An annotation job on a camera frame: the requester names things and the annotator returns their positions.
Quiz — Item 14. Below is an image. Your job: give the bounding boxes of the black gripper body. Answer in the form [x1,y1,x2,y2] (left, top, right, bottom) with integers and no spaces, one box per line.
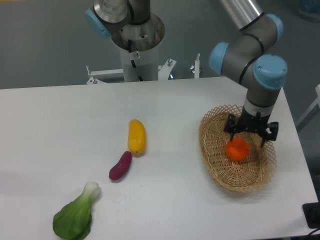
[237,109,270,137]

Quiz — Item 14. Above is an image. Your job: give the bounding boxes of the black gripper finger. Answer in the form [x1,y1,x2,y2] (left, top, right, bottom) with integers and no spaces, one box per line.
[260,121,279,148]
[223,113,240,142]

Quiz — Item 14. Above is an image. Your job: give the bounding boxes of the orange fruit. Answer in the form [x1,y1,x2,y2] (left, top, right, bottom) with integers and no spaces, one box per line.
[225,137,250,161]

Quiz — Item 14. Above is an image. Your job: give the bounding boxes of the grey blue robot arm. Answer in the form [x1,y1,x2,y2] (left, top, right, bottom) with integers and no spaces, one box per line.
[85,0,288,142]

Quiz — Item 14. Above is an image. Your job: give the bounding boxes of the black device at edge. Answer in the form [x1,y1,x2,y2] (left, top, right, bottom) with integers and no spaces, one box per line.
[302,202,320,229]

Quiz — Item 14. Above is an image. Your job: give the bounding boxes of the yellow mango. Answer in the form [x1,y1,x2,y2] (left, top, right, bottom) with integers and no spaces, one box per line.
[127,119,147,157]

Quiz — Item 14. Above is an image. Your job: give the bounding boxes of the purple sweet potato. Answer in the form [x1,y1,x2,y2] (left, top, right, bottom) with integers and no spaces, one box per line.
[109,151,132,181]

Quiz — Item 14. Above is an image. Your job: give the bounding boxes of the blue water bottle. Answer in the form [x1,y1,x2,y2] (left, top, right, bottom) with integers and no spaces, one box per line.
[295,0,320,23]

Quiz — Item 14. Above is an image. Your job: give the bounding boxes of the green bok choy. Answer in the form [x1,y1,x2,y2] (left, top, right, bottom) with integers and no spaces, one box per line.
[52,181,101,240]

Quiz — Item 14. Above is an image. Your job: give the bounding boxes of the white frame post right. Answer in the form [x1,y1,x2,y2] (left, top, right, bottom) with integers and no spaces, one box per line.
[295,84,320,132]

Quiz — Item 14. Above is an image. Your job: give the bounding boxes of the white metal frame bracket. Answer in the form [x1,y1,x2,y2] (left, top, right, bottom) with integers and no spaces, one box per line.
[86,53,202,85]

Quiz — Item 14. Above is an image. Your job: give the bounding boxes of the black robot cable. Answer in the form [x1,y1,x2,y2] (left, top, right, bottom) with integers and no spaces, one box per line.
[127,39,145,82]

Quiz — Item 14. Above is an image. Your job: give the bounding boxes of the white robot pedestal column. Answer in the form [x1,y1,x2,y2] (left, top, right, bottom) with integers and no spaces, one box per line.
[119,47,159,83]

